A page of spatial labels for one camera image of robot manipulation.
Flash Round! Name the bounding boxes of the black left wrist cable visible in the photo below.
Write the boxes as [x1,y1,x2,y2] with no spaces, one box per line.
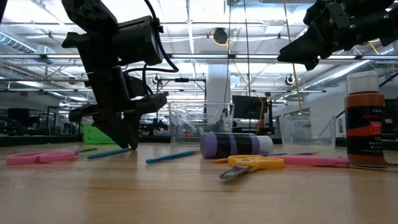
[123,0,180,96]

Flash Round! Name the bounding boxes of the purple paint bottle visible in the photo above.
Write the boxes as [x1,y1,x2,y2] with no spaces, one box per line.
[200,133,274,159]

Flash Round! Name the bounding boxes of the frosted plastic bin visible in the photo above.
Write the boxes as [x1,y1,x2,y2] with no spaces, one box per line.
[279,114,337,147]

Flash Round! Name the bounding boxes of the clear handled plastic bin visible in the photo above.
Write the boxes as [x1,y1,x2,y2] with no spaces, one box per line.
[169,102,235,147]

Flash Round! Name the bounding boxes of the green plastic basket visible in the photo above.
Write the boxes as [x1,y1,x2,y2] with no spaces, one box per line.
[82,123,116,145]

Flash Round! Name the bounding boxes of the yellow hanging cable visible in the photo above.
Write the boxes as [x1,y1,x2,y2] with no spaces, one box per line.
[282,0,304,116]

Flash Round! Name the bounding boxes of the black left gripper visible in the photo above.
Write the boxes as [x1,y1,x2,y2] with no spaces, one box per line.
[61,23,169,151]

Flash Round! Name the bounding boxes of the orange hanging cable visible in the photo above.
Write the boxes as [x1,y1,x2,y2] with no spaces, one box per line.
[253,91,265,140]

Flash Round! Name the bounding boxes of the yellow orange handled scissors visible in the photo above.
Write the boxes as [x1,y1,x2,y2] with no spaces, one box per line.
[220,154,285,180]

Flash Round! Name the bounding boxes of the white building pillar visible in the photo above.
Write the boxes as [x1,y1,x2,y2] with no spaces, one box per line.
[206,63,231,105]

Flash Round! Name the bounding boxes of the pink handled scissors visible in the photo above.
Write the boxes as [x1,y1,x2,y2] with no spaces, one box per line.
[6,149,80,166]
[269,154,398,170]

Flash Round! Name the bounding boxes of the black monitor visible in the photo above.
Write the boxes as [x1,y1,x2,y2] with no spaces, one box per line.
[232,95,269,120]
[7,108,30,121]

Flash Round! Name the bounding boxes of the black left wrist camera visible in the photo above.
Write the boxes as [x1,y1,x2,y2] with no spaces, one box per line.
[116,15,165,67]

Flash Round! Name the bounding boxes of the brown paint bottle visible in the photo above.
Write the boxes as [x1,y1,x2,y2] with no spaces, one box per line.
[344,70,388,166]

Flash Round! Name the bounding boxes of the black hanging cable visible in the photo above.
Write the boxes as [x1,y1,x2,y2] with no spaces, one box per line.
[224,0,233,103]
[243,0,252,131]

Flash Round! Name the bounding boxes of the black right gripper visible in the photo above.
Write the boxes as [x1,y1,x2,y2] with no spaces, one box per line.
[277,0,358,71]

